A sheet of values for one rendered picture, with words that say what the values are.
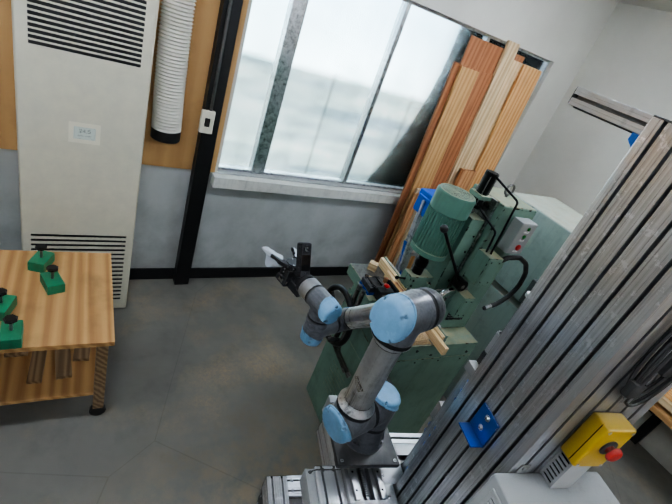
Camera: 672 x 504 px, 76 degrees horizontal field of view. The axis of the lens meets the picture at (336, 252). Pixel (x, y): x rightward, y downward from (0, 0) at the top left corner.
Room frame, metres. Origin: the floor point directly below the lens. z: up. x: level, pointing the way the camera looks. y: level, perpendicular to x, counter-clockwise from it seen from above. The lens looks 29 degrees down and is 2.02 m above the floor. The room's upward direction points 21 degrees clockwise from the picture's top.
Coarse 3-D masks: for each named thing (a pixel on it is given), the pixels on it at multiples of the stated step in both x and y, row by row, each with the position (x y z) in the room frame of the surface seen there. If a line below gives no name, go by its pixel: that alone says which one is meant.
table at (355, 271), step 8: (352, 264) 1.96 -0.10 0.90; (360, 264) 1.99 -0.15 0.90; (368, 264) 2.02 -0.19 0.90; (352, 272) 1.92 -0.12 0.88; (360, 272) 1.91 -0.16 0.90; (368, 272) 1.94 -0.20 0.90; (376, 272) 1.97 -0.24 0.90; (352, 280) 1.90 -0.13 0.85; (360, 280) 1.85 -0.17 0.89; (432, 344) 1.55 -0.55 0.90; (408, 352) 1.48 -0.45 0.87; (416, 352) 1.50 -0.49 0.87; (424, 352) 1.54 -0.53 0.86; (432, 352) 1.56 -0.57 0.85
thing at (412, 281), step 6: (408, 270) 1.80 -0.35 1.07; (426, 270) 1.87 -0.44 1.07; (402, 276) 1.80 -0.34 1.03; (408, 276) 1.77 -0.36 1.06; (414, 276) 1.77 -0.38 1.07; (420, 276) 1.79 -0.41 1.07; (426, 276) 1.81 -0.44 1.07; (432, 276) 1.84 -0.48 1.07; (402, 282) 1.79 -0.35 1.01; (408, 282) 1.76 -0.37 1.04; (414, 282) 1.77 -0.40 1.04; (420, 282) 1.79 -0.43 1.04; (408, 288) 1.76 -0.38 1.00; (414, 288) 1.78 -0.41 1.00
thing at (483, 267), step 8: (480, 256) 1.79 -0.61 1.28; (488, 256) 1.77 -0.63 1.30; (496, 256) 1.80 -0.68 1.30; (472, 264) 1.80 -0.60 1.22; (480, 264) 1.77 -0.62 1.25; (488, 264) 1.75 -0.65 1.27; (496, 264) 1.78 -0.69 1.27; (472, 272) 1.78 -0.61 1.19; (480, 272) 1.75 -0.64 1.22; (488, 272) 1.77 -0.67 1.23; (472, 280) 1.77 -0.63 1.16; (480, 280) 1.76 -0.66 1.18; (488, 280) 1.79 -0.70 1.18
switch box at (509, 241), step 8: (512, 224) 1.86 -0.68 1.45; (520, 224) 1.83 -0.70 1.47; (528, 224) 1.84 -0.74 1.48; (536, 224) 1.87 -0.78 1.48; (512, 232) 1.84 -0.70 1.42; (520, 232) 1.83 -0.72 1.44; (504, 240) 1.85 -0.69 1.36; (512, 240) 1.82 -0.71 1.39; (504, 248) 1.83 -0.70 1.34; (512, 248) 1.83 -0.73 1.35
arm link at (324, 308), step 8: (312, 288) 1.12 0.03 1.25; (320, 288) 1.13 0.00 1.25; (312, 296) 1.10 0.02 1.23; (320, 296) 1.09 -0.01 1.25; (328, 296) 1.10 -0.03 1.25; (312, 304) 1.08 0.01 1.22; (320, 304) 1.07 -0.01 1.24; (328, 304) 1.07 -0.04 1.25; (336, 304) 1.08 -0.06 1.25; (312, 312) 1.07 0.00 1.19; (320, 312) 1.05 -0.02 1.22; (328, 312) 1.05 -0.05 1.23; (336, 312) 1.07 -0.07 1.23; (320, 320) 1.07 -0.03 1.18; (328, 320) 1.05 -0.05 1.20; (336, 320) 1.08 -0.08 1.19
